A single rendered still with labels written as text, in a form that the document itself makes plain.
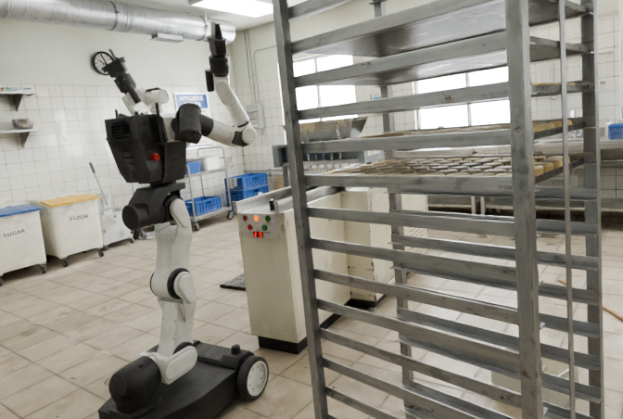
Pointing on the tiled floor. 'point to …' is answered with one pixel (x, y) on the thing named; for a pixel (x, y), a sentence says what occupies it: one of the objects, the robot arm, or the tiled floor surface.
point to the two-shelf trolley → (203, 191)
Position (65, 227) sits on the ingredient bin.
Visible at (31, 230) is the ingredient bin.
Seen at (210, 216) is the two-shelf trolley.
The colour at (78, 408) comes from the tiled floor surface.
